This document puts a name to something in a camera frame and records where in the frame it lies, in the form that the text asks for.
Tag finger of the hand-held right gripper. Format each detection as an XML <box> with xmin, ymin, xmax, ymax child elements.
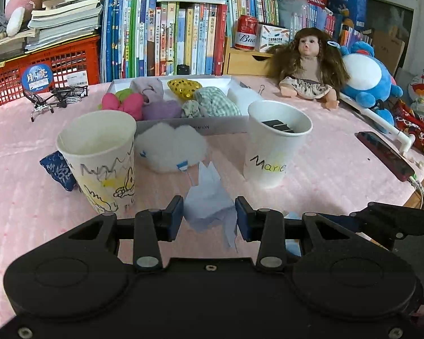
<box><xmin>318</xmin><ymin>201</ymin><xmax>424</xmax><ymax>241</ymax></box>

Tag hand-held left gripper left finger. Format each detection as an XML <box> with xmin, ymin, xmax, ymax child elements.
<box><xmin>67</xmin><ymin>195</ymin><xmax>185</xmax><ymax>273</ymax></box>

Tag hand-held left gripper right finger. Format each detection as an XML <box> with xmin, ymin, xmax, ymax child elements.
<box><xmin>235</xmin><ymin>195</ymin><xmax>354</xmax><ymax>273</ymax></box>

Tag white tissue paper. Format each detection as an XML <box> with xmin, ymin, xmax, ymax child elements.
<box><xmin>183</xmin><ymin>162</ymin><xmax>238</xmax><ymax>252</ymax></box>

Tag shallow grey cardboard box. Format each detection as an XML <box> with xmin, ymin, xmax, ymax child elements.
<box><xmin>107</xmin><ymin>74</ymin><xmax>251</xmax><ymax>137</ymax></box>

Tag green and pink soft toy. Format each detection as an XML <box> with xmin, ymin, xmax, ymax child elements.
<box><xmin>98</xmin><ymin>90</ymin><xmax>144</xmax><ymax>121</ymax></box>

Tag gold sequin soft toy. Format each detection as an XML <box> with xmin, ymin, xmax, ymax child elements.
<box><xmin>167</xmin><ymin>79</ymin><xmax>203</xmax><ymax>100</ymax></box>

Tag light purple towel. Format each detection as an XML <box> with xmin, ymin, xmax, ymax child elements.
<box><xmin>130</xmin><ymin>77</ymin><xmax>165</xmax><ymax>104</ymax></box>

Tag purple soft ball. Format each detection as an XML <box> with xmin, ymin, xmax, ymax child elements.
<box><xmin>142</xmin><ymin>100</ymin><xmax>183</xmax><ymax>121</ymax></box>

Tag paper cup with handwriting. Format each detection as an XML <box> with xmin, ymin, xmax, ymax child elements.
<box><xmin>243</xmin><ymin>99</ymin><xmax>313</xmax><ymax>190</ymax></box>

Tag smartphone with red case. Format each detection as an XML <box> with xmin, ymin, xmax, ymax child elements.
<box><xmin>355</xmin><ymin>131</ymin><xmax>416</xmax><ymax>183</ymax></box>

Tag white fluffy plush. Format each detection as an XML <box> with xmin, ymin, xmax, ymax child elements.
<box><xmin>134</xmin><ymin>121</ymin><xmax>209</xmax><ymax>174</ymax></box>

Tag paper cup with rabbit drawing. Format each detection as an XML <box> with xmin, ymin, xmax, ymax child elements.
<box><xmin>55</xmin><ymin>110</ymin><xmax>138</xmax><ymax>217</ymax></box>

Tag red patterned cloth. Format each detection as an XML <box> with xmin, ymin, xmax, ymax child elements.
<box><xmin>391</xmin><ymin>100</ymin><xmax>424</xmax><ymax>164</ymax></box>

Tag black clips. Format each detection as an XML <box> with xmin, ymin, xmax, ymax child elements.
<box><xmin>261</xmin><ymin>119</ymin><xmax>298</xmax><ymax>134</ymax></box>

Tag floral fabric bundle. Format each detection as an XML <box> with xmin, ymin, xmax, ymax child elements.
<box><xmin>181</xmin><ymin>100</ymin><xmax>203</xmax><ymax>119</ymax></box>

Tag green checked fabric bundle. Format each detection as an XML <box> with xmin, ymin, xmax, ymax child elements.
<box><xmin>194</xmin><ymin>88</ymin><xmax>241</xmax><ymax>117</ymax></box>

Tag blue and white plush toy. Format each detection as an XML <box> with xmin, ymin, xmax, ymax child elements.
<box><xmin>339</xmin><ymin>40</ymin><xmax>404</xmax><ymax>133</ymax></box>

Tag wooden drawer box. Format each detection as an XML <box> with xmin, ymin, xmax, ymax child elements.
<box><xmin>223</xmin><ymin>37</ymin><xmax>275</xmax><ymax>77</ymax></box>

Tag brown-haired doll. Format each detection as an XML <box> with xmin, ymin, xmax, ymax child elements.
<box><xmin>266</xmin><ymin>27</ymin><xmax>351</xmax><ymax>110</ymax></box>

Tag black metal miniature bicycle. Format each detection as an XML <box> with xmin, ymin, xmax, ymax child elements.
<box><xmin>23</xmin><ymin>84</ymin><xmax>90</xmax><ymax>123</ymax></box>

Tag brown cardboard box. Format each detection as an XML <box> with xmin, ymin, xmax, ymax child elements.
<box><xmin>372</xmin><ymin>29</ymin><xmax>406</xmax><ymax>77</ymax></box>

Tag row of colourful upright books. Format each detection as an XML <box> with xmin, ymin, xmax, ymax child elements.
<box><xmin>99</xmin><ymin>0</ymin><xmax>231</xmax><ymax>83</ymax></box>

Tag small white pencil box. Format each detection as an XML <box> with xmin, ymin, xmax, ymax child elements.
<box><xmin>256</xmin><ymin>23</ymin><xmax>291</xmax><ymax>53</ymax></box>

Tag red drink can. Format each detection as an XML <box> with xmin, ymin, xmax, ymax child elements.
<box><xmin>235</xmin><ymin>16</ymin><xmax>259</xmax><ymax>51</ymax></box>

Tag red plastic crate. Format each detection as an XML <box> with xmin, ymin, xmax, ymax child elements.
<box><xmin>0</xmin><ymin>34</ymin><xmax>101</xmax><ymax>108</ymax></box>

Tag row of thin upright books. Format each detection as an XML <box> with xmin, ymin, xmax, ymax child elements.
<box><xmin>229</xmin><ymin>0</ymin><xmax>372</xmax><ymax>49</ymax></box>

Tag blue printed carton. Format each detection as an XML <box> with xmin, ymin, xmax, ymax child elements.
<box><xmin>326</xmin><ymin>0</ymin><xmax>369</xmax><ymax>31</ymax></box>

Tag stack of worn books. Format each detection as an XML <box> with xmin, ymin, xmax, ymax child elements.
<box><xmin>0</xmin><ymin>0</ymin><xmax>104</xmax><ymax>66</ymax></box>

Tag white charging cable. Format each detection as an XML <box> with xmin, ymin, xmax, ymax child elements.
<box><xmin>406</xmin><ymin>174</ymin><xmax>424</xmax><ymax>210</ymax></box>

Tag white rail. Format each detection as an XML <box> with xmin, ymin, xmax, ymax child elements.
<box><xmin>339</xmin><ymin>93</ymin><xmax>416</xmax><ymax>157</ymax></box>

